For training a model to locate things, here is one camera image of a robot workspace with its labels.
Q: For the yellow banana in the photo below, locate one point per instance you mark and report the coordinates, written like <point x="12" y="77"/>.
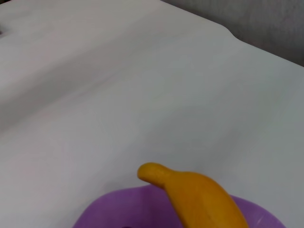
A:
<point x="199" y="199"/>

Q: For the purple wavy plastic plate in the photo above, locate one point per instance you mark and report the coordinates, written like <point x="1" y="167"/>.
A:
<point x="107" y="213"/>

